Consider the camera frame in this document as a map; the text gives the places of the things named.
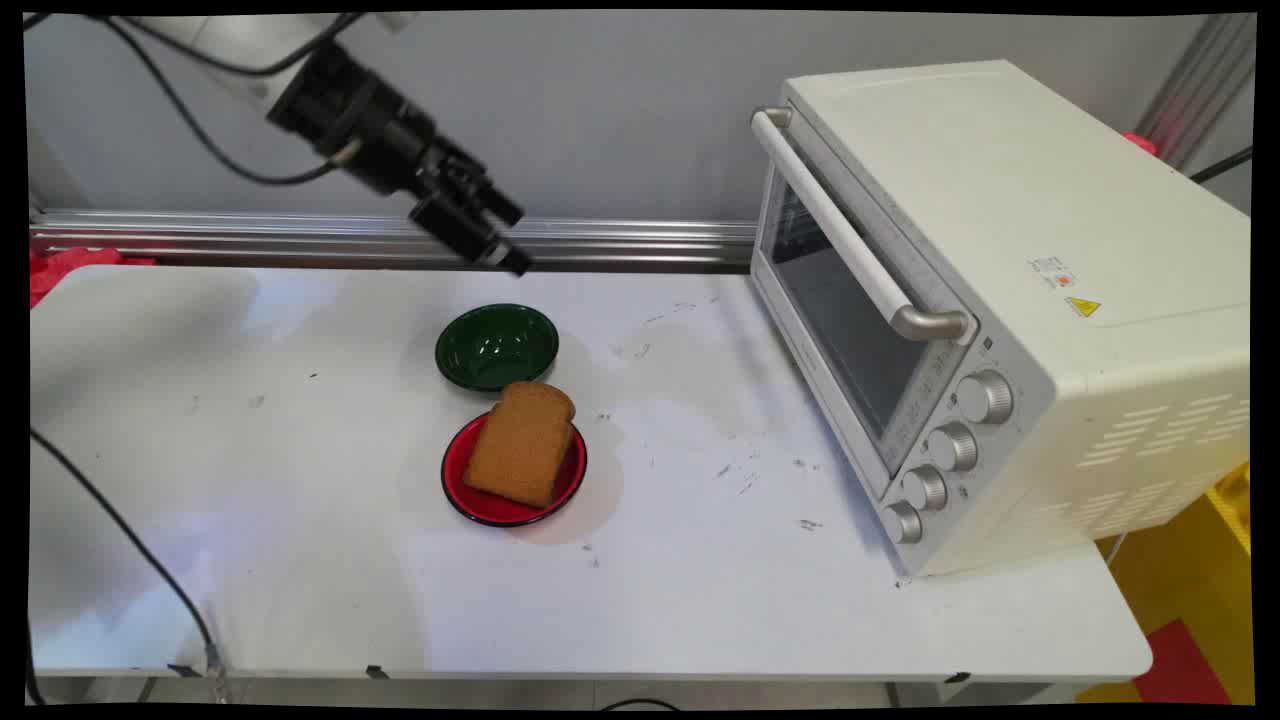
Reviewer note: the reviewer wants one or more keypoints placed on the cream toaster oven body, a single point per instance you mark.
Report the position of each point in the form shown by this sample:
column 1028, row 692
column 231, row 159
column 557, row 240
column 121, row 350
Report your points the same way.
column 1000, row 180

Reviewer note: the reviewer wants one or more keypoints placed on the large silver oven knob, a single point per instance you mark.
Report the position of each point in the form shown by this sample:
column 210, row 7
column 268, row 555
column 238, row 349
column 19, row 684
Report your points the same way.
column 984, row 397

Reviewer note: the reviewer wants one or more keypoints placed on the red plate with black rim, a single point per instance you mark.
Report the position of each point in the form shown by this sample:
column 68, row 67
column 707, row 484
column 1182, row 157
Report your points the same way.
column 500, row 511

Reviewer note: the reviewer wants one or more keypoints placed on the small red object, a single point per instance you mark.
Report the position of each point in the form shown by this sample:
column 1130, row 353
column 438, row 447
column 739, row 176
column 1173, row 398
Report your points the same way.
column 1140, row 143

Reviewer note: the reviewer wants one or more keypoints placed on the red foam floor mat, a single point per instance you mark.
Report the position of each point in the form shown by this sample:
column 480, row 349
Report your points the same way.
column 1185, row 665

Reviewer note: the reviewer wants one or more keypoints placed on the slanted aluminium profile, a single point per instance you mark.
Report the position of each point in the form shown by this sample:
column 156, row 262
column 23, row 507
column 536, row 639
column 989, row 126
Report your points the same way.
column 1200, row 80

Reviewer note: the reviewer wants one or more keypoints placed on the horizontal aluminium rail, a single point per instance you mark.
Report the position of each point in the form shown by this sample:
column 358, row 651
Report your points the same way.
column 250, row 235

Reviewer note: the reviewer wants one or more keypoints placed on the brown bread slice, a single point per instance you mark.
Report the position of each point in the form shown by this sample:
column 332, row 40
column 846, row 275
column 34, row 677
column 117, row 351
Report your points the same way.
column 520, row 450

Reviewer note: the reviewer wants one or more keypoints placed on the dark green bowl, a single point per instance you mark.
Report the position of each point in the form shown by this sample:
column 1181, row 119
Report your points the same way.
column 497, row 347

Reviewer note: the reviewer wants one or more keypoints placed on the red cloth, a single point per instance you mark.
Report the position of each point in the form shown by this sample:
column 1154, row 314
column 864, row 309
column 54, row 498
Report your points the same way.
column 60, row 270

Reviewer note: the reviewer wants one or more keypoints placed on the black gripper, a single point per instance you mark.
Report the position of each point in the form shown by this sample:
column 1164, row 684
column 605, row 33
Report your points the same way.
column 365, row 125

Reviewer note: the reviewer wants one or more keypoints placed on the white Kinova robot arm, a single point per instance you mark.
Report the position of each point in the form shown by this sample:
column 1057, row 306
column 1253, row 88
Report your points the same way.
column 220, row 40

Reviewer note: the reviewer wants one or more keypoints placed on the yellow foam floor mat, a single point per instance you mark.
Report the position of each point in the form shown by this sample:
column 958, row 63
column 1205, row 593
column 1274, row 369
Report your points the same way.
column 1180, row 560

